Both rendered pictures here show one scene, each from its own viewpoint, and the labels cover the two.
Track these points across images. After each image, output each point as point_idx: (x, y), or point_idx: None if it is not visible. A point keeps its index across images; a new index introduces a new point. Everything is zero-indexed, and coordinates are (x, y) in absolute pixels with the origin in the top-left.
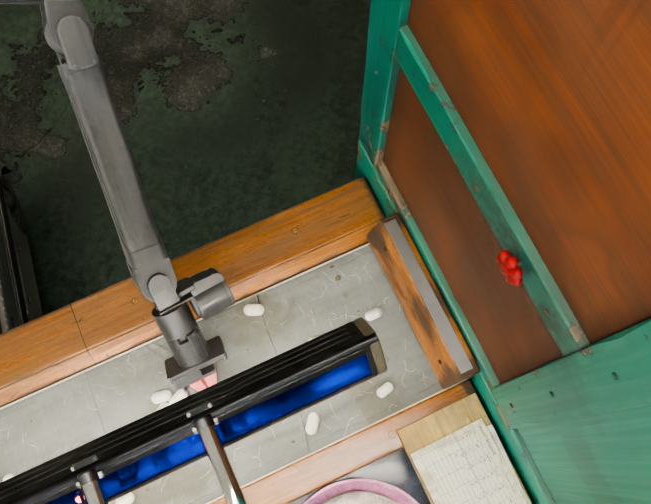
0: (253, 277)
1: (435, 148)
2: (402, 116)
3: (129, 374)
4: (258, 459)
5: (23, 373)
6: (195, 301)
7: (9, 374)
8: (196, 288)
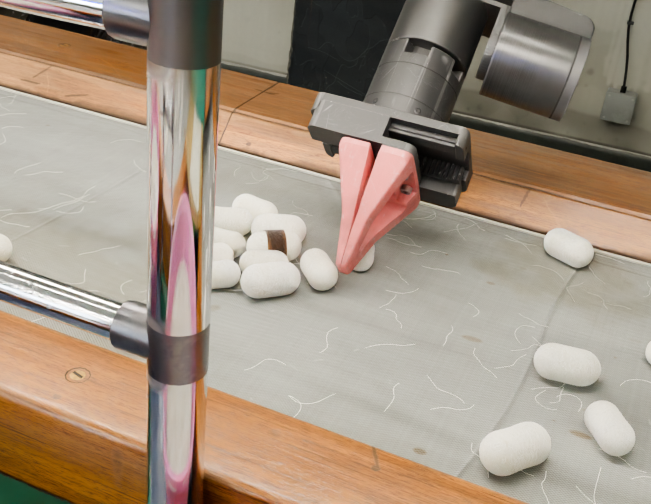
0: (616, 212)
1: None
2: None
3: (245, 178)
4: (297, 409)
5: (123, 77)
6: (505, 18)
7: (107, 69)
8: (528, 5)
